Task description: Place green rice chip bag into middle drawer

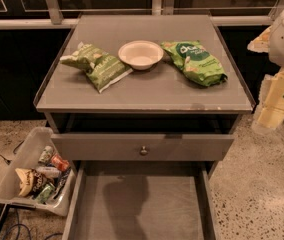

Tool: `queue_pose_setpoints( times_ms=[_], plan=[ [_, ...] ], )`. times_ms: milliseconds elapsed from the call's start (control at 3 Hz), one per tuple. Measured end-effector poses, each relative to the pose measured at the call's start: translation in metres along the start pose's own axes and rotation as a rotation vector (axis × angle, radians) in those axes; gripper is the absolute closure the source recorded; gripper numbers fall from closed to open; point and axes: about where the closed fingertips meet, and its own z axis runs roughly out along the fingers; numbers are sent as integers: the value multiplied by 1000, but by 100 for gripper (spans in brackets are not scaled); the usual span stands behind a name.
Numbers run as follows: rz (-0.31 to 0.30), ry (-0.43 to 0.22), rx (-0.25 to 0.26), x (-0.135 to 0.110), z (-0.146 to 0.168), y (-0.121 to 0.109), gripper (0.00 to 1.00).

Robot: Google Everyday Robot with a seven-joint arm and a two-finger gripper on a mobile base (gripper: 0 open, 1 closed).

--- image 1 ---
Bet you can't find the grey open middle drawer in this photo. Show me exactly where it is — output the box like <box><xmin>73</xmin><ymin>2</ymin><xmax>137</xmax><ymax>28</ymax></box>
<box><xmin>62</xmin><ymin>161</ymin><xmax>221</xmax><ymax>240</ymax></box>

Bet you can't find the metal window frame rail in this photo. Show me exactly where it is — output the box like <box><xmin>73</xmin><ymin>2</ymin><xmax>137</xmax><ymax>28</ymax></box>
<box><xmin>0</xmin><ymin>0</ymin><xmax>284</xmax><ymax>29</ymax></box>

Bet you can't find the green rice chip bag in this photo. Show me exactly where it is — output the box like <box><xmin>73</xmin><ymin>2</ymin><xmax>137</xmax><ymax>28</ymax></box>
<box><xmin>161</xmin><ymin>40</ymin><xmax>228</xmax><ymax>87</ymax></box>

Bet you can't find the grey top drawer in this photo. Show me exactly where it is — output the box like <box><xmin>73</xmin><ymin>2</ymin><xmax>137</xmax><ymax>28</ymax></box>
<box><xmin>51</xmin><ymin>133</ymin><xmax>234</xmax><ymax>161</ymax></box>

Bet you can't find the dark blue snack pack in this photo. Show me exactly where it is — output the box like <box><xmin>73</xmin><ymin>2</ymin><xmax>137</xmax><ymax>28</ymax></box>
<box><xmin>53</xmin><ymin>168</ymin><xmax>71</xmax><ymax>199</ymax></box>

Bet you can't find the round metal drawer knob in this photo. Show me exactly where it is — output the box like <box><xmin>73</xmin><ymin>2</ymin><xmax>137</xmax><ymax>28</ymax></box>
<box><xmin>140</xmin><ymin>146</ymin><xmax>149</xmax><ymax>156</ymax></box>

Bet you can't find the grey drawer cabinet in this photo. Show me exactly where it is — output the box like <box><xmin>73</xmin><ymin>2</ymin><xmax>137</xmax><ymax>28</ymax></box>
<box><xmin>33</xmin><ymin>14</ymin><xmax>257</xmax><ymax>182</ymax></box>

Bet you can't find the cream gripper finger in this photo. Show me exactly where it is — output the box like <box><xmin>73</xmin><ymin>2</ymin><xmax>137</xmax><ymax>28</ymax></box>
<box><xmin>247</xmin><ymin>27</ymin><xmax>271</xmax><ymax>53</ymax></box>
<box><xmin>252</xmin><ymin>67</ymin><xmax>284</xmax><ymax>134</ymax></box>

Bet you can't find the brown and cream snack bag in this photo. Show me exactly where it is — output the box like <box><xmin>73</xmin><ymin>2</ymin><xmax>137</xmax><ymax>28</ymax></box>
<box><xmin>15</xmin><ymin>168</ymin><xmax>52</xmax><ymax>197</ymax></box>

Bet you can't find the blue cable on floor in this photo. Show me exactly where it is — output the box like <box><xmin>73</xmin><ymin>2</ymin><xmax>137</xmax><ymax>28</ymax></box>
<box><xmin>1</xmin><ymin>207</ymin><xmax>64</xmax><ymax>240</ymax></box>

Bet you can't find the orange snack pack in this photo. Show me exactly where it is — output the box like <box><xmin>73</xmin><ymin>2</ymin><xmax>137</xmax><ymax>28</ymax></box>
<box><xmin>51</xmin><ymin>153</ymin><xmax>70</xmax><ymax>172</ymax></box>

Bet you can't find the clear plastic storage bin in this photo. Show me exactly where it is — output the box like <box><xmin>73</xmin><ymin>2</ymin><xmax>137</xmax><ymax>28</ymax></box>
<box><xmin>0</xmin><ymin>127</ymin><xmax>75</xmax><ymax>216</ymax></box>

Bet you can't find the green jalapeno chip bag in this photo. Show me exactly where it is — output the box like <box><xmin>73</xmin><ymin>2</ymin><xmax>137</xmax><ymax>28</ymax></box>
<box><xmin>60</xmin><ymin>42</ymin><xmax>133</xmax><ymax>93</ymax></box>

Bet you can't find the green can lower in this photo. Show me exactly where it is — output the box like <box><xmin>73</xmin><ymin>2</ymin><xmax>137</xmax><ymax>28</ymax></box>
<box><xmin>35</xmin><ymin>183</ymin><xmax>55</xmax><ymax>204</ymax></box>

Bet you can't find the white paper bowl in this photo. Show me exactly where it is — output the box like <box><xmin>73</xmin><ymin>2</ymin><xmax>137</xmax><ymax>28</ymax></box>
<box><xmin>118</xmin><ymin>41</ymin><xmax>164</xmax><ymax>70</ymax></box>

